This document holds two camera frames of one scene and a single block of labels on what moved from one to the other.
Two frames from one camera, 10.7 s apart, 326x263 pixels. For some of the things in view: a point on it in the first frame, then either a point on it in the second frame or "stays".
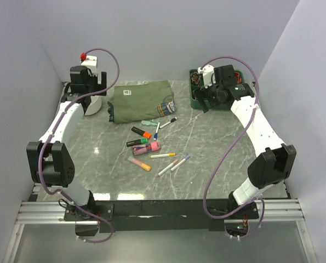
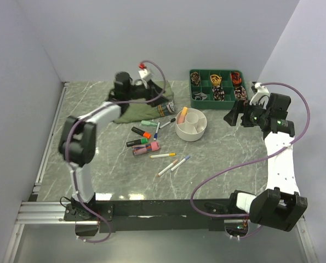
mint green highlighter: [148, 123] stays
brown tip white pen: [167, 167] stays
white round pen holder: [95, 106] to [193, 127]
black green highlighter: [143, 141] stays
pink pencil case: [146, 148] stays
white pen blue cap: [179, 163] stays
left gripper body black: [93, 87] to [142, 92]
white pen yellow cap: [163, 155] stays
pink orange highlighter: [142, 165] to [182, 118]
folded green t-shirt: [141, 101] stays
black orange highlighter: [141, 132] stays
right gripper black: [202, 93] to [242, 107]
